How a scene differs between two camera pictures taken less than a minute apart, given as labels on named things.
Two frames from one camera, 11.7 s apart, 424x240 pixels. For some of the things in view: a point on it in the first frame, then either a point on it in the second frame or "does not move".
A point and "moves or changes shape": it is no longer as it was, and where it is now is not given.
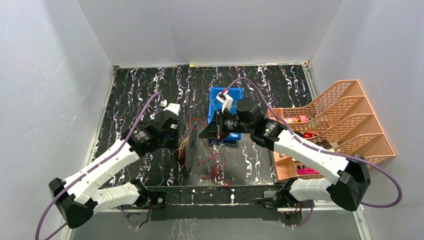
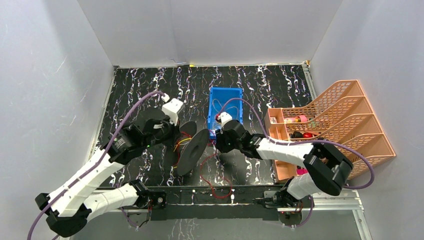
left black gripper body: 173,125 does not move
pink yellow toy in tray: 300,118 does not move
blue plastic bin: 215,104 does not move
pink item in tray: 302,171 does not move
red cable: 213,168 -> 201,164
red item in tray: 307,135 does not move
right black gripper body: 228,124 -> 222,139
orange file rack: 342,119 does not move
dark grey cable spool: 191,148 moves or changes shape
